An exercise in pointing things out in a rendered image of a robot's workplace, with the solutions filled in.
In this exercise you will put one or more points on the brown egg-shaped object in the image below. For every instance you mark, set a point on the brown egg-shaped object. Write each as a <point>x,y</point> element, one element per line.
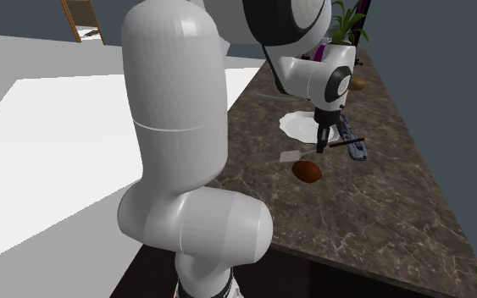
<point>306,171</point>

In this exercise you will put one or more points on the tan potato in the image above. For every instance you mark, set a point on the tan potato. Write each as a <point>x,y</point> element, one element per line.
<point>358,84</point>

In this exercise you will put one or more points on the green potted plant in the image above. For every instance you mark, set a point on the green potted plant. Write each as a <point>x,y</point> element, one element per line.
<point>347,22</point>

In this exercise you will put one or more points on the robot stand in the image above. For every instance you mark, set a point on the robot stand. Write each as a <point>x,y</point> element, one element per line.
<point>139,280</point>

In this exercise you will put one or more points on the white plate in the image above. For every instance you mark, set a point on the white plate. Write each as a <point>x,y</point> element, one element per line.
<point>300,126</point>

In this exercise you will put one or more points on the dark purple tall object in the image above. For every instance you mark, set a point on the dark purple tall object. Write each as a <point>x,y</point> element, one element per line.
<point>363,24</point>

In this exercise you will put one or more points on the purple bottle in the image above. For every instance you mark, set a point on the purple bottle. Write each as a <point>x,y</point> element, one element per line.
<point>319,52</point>

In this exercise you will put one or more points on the blue grey remote control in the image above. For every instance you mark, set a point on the blue grey remote control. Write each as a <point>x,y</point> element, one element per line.
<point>354,150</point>

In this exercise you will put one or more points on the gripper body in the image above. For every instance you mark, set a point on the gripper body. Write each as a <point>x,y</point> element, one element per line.
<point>326,117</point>

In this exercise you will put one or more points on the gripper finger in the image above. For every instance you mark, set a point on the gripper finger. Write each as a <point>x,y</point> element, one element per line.
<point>322,140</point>

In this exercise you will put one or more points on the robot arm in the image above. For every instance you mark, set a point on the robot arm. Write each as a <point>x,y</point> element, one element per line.
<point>176,103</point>

